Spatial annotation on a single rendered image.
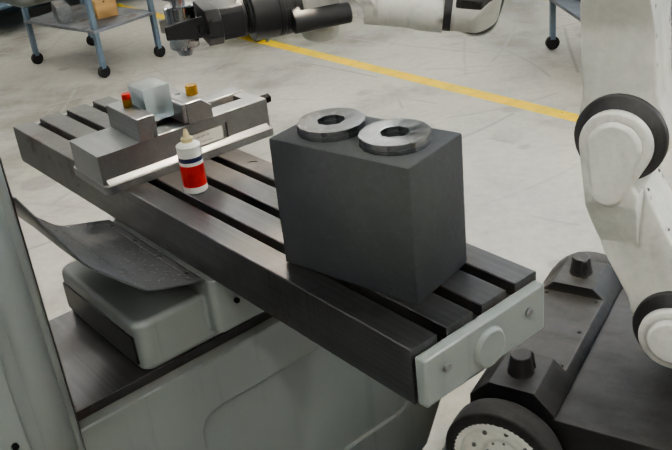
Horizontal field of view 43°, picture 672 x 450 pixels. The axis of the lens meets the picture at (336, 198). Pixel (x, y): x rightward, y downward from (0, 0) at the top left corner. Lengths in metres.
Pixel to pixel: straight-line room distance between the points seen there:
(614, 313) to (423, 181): 0.84
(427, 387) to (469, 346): 0.08
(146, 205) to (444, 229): 0.57
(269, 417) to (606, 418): 0.57
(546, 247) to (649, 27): 1.87
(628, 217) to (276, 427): 0.71
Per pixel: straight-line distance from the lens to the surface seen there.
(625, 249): 1.51
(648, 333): 1.53
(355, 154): 1.04
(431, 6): 1.40
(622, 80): 1.39
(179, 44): 1.39
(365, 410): 1.75
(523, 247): 3.15
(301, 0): 1.41
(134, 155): 1.53
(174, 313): 1.37
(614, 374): 1.63
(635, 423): 1.54
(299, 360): 1.57
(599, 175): 1.40
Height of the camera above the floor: 1.56
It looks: 26 degrees down
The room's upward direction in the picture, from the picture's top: 6 degrees counter-clockwise
